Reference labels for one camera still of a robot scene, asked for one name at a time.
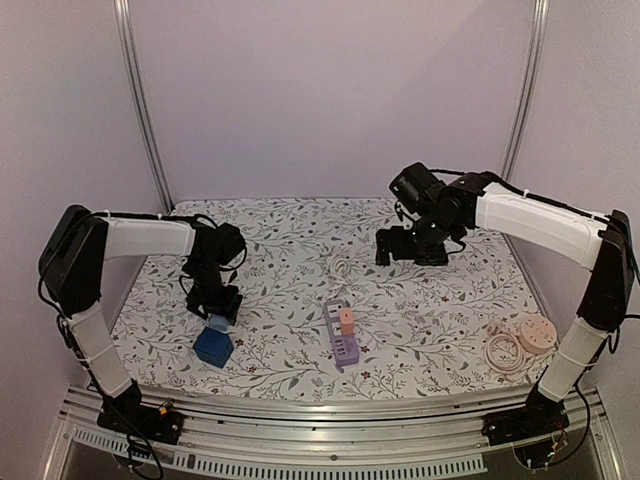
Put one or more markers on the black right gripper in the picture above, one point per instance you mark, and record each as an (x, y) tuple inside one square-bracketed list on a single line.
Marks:
[(392, 245)]

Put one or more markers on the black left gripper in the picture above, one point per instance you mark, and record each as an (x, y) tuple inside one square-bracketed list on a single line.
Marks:
[(227, 306)]

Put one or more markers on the light blue plug adapter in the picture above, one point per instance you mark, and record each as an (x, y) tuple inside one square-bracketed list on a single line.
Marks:
[(219, 324)]

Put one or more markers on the pink plug adapter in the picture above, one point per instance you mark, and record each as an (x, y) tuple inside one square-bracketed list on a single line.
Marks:
[(346, 321)]

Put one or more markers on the purple power strip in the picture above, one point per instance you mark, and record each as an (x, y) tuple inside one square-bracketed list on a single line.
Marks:
[(346, 351)]

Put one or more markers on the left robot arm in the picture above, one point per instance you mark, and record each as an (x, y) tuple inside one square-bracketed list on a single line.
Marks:
[(70, 280)]

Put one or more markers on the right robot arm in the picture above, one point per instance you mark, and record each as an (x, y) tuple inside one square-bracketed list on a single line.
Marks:
[(597, 242)]

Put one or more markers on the dark blue cube socket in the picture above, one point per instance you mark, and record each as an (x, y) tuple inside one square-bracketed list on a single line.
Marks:
[(213, 347)]

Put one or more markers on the floral table cloth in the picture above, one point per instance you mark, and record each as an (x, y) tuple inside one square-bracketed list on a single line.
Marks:
[(422, 331)]

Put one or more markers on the pink round power socket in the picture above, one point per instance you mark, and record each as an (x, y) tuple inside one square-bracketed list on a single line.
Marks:
[(536, 334)]

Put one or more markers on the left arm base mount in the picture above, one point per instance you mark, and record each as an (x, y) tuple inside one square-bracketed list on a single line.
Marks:
[(142, 417)]

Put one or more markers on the aluminium front rail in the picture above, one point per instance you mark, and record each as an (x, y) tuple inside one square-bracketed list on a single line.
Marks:
[(440, 437)]

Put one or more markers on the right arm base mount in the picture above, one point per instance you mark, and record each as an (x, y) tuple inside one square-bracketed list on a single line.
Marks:
[(538, 416)]

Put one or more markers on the right aluminium frame post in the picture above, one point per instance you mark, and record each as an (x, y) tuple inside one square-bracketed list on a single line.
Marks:
[(532, 65)]

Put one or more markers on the aluminium frame post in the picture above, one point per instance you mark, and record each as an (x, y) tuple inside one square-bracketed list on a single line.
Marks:
[(125, 27), (532, 65)]

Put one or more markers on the left aluminium frame post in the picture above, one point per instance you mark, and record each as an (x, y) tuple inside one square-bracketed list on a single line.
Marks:
[(125, 27)]

